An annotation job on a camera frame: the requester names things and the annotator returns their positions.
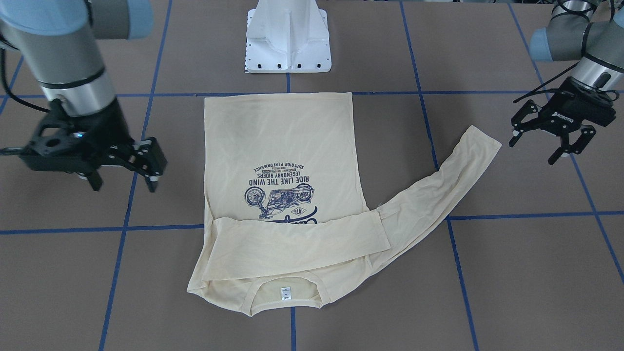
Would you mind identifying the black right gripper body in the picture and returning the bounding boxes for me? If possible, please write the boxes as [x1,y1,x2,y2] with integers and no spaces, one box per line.
[19,98,134,174]

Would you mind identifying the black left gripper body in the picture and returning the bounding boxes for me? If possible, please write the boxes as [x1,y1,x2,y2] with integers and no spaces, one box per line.
[541,77,616,137]

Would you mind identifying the beige long sleeve graphic shirt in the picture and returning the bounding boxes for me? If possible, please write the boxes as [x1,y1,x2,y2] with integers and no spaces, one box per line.
[187,93,501,317]

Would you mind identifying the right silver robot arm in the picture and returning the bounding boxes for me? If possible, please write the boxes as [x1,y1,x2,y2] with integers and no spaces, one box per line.
[0,0,167,193]

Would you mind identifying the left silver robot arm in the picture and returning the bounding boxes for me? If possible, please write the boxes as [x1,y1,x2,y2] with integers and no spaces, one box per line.
[509,0,624,165]

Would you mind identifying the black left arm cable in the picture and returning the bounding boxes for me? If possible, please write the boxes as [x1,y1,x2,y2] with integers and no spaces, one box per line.
[513,73,620,104]

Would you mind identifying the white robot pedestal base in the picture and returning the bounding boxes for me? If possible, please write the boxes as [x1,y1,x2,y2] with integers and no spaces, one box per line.
[245,0,332,74]

